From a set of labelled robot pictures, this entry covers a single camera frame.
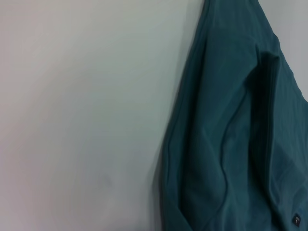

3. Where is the teal blue printed T-shirt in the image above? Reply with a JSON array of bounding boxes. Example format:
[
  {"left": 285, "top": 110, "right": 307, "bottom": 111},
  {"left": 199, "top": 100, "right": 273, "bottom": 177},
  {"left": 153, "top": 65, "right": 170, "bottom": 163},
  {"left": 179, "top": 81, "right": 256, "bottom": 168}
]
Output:
[{"left": 150, "top": 0, "right": 308, "bottom": 231}]

